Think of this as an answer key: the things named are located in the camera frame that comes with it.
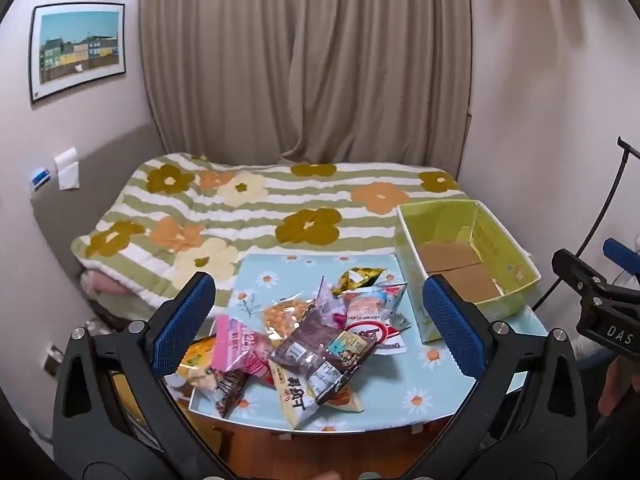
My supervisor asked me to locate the person's right hand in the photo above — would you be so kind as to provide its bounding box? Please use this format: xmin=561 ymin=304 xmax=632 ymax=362
xmin=598 ymin=359 xmax=628 ymax=417

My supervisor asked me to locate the white paper sheet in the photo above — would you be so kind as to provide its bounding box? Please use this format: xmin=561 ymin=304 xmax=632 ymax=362
xmin=54 ymin=146 xmax=81 ymax=191

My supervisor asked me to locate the taupe padded headboard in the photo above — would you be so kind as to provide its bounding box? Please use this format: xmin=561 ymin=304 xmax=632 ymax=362
xmin=30 ymin=120 xmax=167 ymax=341

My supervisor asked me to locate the yellow chip bag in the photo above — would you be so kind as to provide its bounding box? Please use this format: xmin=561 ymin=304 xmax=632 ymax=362
xmin=176 ymin=335 xmax=222 ymax=392

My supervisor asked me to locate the framed wall poster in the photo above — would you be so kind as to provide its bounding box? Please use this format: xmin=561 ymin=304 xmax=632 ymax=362
xmin=29 ymin=2 xmax=127 ymax=106

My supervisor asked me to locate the gold and black snack packet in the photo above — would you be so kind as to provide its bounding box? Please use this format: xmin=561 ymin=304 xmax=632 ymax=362
xmin=331 ymin=266 xmax=389 ymax=297

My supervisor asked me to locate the dark striped snack packet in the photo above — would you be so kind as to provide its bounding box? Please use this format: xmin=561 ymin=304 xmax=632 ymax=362
xmin=199 ymin=370 xmax=252 ymax=419

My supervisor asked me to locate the brown chocolate snack packet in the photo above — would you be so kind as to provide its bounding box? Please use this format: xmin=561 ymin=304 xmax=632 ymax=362
xmin=269 ymin=304 xmax=377 ymax=407

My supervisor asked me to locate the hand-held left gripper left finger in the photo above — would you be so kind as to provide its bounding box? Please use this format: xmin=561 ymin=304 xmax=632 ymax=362
xmin=52 ymin=271 xmax=236 ymax=480

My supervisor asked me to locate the pink pillow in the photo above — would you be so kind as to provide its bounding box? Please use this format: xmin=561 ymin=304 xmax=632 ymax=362
xmin=82 ymin=269 xmax=132 ymax=297

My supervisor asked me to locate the wall outlet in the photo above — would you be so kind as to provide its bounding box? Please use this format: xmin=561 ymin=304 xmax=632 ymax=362
xmin=43 ymin=342 xmax=64 ymax=377

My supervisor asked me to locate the pink and white snack packet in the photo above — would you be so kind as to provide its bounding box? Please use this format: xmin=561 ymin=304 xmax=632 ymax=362
xmin=340 ymin=282 xmax=408 ymax=332

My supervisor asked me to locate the beige curtain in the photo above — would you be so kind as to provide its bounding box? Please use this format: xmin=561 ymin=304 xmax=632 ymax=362
xmin=139 ymin=0 xmax=474 ymax=177

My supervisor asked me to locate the black cable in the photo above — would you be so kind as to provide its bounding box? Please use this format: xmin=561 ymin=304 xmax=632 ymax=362
xmin=530 ymin=136 xmax=640 ymax=311

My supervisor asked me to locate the floral striped blanket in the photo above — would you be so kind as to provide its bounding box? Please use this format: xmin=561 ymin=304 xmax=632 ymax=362
xmin=70 ymin=152 xmax=473 ymax=312

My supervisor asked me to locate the purple foil snack wrapper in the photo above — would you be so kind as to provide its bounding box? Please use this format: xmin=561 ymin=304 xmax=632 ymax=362
xmin=312 ymin=276 xmax=347 ymax=332

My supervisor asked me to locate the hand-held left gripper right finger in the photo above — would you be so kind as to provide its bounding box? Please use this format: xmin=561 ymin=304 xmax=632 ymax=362
xmin=400 ymin=275 xmax=588 ymax=480

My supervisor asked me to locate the green cardboard box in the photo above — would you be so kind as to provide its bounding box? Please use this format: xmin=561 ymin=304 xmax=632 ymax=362
xmin=394 ymin=199 xmax=542 ymax=345

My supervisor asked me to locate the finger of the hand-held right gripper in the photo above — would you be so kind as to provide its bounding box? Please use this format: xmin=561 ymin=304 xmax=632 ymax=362
xmin=602 ymin=237 xmax=640 ymax=277
xmin=551 ymin=248 xmax=621 ymax=306

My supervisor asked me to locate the clear bag of orange puffs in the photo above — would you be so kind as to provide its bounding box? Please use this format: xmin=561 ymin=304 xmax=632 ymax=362
xmin=262 ymin=297 xmax=315 ymax=342

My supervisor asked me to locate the table with daisy tablecloth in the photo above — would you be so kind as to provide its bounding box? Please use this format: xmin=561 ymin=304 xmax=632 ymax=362
xmin=189 ymin=252 xmax=549 ymax=434

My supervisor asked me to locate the pale yellow lettered snack packet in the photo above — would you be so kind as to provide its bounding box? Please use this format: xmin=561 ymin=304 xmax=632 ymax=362
xmin=272 ymin=364 xmax=322 ymax=432

